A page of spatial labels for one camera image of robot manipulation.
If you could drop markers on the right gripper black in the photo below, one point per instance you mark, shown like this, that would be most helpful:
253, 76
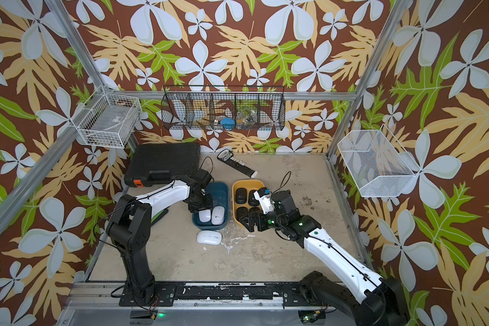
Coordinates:
250, 227

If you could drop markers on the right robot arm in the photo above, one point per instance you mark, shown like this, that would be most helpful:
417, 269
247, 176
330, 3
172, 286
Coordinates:
362, 294

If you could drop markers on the teal plastic storage box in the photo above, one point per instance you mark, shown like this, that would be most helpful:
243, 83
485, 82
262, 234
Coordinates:
220, 196

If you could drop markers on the black wire basket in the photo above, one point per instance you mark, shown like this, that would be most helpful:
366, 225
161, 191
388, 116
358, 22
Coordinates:
206, 107

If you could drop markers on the white wire basket left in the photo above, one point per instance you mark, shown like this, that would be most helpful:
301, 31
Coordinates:
107, 119

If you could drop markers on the clear glass jar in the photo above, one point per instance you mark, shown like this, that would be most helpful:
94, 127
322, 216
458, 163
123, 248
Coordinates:
246, 117

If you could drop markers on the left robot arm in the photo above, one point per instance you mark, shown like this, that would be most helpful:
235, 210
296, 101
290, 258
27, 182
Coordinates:
130, 225

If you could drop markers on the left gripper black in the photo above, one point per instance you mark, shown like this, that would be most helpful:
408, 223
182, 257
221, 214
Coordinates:
195, 208

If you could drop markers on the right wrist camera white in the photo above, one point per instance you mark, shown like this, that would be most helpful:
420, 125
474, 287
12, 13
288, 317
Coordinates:
263, 196

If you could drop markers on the green cloth glove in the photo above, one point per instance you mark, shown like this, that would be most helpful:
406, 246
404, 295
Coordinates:
155, 219

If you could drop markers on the white mesh basket right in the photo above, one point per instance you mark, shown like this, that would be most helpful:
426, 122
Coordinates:
378, 162

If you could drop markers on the blue lid in basket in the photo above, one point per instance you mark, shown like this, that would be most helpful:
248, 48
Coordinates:
228, 123

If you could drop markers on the black mouse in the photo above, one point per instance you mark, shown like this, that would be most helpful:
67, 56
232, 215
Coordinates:
255, 210
241, 213
240, 196
252, 201

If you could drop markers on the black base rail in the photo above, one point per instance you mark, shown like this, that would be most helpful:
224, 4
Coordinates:
171, 294

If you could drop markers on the white mouse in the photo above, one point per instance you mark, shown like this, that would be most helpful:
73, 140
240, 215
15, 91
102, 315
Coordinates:
209, 237
204, 216
218, 215

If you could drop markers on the black lint roller stick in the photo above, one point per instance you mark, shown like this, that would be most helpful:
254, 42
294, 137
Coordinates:
227, 157

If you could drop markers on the yellow plastic storage box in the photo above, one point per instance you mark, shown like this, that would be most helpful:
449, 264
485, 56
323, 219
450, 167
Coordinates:
249, 184

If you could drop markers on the black tool case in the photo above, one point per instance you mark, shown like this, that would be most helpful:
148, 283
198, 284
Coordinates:
154, 164

